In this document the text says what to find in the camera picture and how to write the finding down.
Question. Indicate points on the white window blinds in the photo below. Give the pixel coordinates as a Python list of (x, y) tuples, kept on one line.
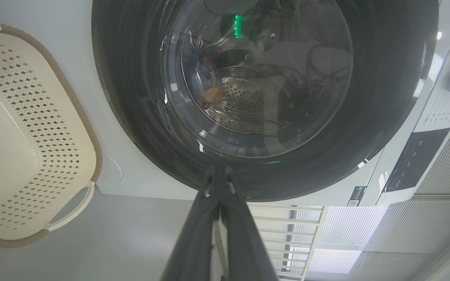
[(397, 230)]

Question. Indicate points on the white metal railing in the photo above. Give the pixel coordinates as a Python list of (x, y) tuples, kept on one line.
[(287, 222)]

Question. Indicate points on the black QR code sticker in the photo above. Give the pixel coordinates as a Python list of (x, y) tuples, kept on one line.
[(356, 196)]

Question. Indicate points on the dark touch control panel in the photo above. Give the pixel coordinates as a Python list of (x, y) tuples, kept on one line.
[(416, 160)]

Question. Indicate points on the orange white patchwork garment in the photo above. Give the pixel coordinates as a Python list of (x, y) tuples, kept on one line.
[(211, 95)]

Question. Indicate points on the cream perforated laundry basket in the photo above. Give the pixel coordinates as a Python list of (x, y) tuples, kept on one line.
[(18, 128)]

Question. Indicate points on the round white filter cover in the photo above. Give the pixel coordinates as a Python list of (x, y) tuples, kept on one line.
[(111, 169)]

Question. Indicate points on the blue printed garment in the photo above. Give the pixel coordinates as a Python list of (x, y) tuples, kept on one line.
[(206, 74)]

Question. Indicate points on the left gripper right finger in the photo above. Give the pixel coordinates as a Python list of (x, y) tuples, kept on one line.
[(244, 242)]

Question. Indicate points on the white front-load washing machine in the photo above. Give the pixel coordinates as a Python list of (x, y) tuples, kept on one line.
[(139, 183)]

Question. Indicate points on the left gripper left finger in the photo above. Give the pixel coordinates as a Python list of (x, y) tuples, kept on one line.
[(193, 242)]

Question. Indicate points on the dark washing machine door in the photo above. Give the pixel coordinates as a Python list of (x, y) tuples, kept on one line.
[(131, 78)]

